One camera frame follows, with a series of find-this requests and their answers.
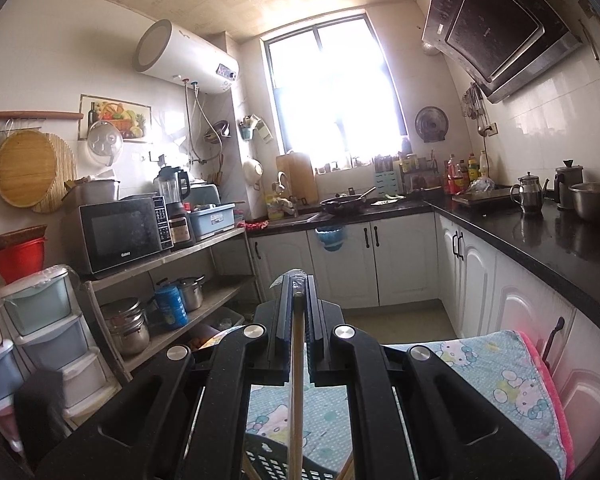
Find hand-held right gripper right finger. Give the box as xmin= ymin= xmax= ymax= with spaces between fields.
xmin=304 ymin=275 xmax=557 ymax=480

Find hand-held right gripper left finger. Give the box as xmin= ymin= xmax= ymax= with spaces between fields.
xmin=35 ymin=274 xmax=302 ymax=480

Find bamboo chopstick pair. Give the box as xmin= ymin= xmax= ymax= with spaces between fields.
xmin=270 ymin=269 xmax=311 ymax=480

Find green plastic utensil basket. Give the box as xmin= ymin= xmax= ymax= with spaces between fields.
xmin=242 ymin=432 xmax=353 ymax=480

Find small hanging utensils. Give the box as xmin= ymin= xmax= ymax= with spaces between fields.
xmin=461 ymin=82 xmax=487 ymax=136

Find small steel pot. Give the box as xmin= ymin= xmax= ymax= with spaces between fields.
xmin=175 ymin=275 xmax=206 ymax=311

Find blue hanging bag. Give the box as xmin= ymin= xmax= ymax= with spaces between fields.
xmin=315 ymin=226 xmax=348 ymax=253

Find metal shelf rack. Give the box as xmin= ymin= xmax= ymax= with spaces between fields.
xmin=82 ymin=227 xmax=261 ymax=386

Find blue tin can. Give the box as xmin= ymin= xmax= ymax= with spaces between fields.
xmin=155 ymin=282 xmax=190 ymax=330

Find blue grey dish bin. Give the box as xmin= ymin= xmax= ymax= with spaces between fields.
xmin=187 ymin=202 xmax=241 ymax=242

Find steel faucet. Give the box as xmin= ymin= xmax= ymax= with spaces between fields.
xmin=277 ymin=171 xmax=301 ymax=218

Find black frying pan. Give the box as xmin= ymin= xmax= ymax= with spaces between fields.
xmin=320 ymin=186 xmax=378 ymax=217

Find wooden cutting board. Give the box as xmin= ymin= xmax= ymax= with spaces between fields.
xmin=276 ymin=152 xmax=320 ymax=206

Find grey kitchen appliance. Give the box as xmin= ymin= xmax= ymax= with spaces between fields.
xmin=190 ymin=183 xmax=221 ymax=206

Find stacked steel pots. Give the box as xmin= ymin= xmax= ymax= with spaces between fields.
xmin=100 ymin=297 xmax=151 ymax=356

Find white hanging colander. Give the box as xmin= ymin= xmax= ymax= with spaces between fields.
xmin=242 ymin=157 xmax=264 ymax=191

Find blender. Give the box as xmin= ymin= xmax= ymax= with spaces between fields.
xmin=154 ymin=165 xmax=195 ymax=250

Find black microwave oven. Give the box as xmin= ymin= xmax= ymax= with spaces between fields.
xmin=77 ymin=195 xmax=173 ymax=277

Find black dish rack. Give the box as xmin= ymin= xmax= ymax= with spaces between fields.
xmin=400 ymin=152 xmax=443 ymax=196

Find cartoon cat printed tablecloth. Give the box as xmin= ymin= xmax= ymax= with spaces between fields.
xmin=245 ymin=330 xmax=568 ymax=480

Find hanging steel bowl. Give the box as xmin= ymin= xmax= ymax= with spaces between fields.
xmin=202 ymin=120 xmax=231 ymax=143

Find metal counter tray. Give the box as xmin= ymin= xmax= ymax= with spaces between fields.
xmin=452 ymin=190 xmax=513 ymax=208

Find group of condiment bottles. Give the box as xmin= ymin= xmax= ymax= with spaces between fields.
xmin=447 ymin=152 xmax=496 ymax=195

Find pastel plastic drawer unit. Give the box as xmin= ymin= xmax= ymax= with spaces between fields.
xmin=0 ymin=264 xmax=121 ymax=428

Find steel container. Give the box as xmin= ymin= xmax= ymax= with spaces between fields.
xmin=62 ymin=178 xmax=122 ymax=213

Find kitchen window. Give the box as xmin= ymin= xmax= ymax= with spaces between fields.
xmin=260 ymin=14 xmax=411 ymax=168

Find black countertop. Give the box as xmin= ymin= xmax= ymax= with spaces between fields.
xmin=245 ymin=195 xmax=600 ymax=321

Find pink blanket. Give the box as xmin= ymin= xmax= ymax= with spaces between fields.
xmin=517 ymin=330 xmax=576 ymax=478

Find dark cloth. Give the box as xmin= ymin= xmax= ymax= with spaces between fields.
xmin=14 ymin=367 xmax=66 ymax=466

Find steel kettle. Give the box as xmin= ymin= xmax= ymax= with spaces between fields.
xmin=510 ymin=172 xmax=551 ymax=215

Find white plastic food cover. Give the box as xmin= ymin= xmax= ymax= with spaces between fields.
xmin=87 ymin=120 xmax=126 ymax=167

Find round straw mat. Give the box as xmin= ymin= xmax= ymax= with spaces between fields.
xmin=30 ymin=132 xmax=77 ymax=214

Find red plastic bucket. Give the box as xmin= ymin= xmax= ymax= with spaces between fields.
xmin=0 ymin=237 xmax=48 ymax=285

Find brown woven basket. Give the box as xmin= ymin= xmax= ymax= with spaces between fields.
xmin=0 ymin=225 xmax=48 ymax=251

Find white water heater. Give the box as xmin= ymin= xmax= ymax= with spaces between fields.
xmin=132 ymin=19 xmax=240 ymax=93

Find round bamboo tray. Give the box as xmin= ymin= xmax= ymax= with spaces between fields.
xmin=0 ymin=130 xmax=56 ymax=209

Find wooden rolling pin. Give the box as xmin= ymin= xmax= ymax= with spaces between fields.
xmin=0 ymin=110 xmax=84 ymax=123

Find black range hood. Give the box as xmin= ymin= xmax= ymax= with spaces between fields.
xmin=421 ymin=0 xmax=583 ymax=104

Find wall utensil caddy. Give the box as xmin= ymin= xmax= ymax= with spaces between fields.
xmin=238 ymin=114 xmax=273 ymax=142

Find water heater hoses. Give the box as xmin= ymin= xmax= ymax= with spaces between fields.
xmin=182 ymin=77 xmax=226 ymax=171

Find small wall fan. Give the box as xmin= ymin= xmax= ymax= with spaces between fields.
xmin=414 ymin=106 xmax=449 ymax=142

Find fruit wall picture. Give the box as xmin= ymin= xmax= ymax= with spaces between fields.
xmin=78 ymin=94 xmax=152 ymax=143

